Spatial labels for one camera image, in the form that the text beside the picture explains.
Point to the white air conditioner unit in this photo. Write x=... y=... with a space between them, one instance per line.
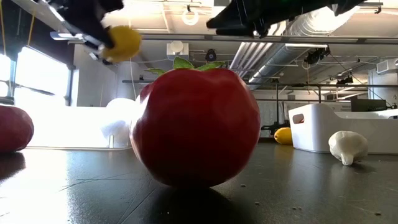
x=387 y=66

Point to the frosted translucent plastic basket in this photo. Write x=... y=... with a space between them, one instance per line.
x=119 y=130

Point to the white overhead camera box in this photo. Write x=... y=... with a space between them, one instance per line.
x=177 y=49

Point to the black round camera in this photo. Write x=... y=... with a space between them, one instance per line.
x=211 y=55

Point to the white curtain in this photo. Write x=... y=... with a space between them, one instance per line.
x=267 y=112

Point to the black computer monitor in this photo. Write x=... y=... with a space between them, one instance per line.
x=368 y=105

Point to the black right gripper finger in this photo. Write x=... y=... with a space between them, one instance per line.
x=242 y=32
x=245 y=15

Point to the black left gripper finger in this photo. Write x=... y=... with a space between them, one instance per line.
x=96 y=31
x=77 y=37

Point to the black floor stand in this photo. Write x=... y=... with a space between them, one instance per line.
x=272 y=127

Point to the round ceiling lamp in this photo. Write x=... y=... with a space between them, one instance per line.
x=183 y=17

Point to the black track light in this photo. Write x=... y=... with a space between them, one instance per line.
x=344 y=81
x=317 y=56

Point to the red toy tomato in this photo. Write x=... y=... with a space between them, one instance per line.
x=14 y=129
x=196 y=130

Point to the yellow toy lemon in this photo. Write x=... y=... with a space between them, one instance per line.
x=283 y=137
x=124 y=43

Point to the white plastic basket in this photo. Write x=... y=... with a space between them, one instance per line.
x=314 y=137

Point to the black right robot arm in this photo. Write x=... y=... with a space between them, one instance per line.
x=345 y=4

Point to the white toy garlic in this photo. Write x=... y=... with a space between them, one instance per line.
x=348 y=144

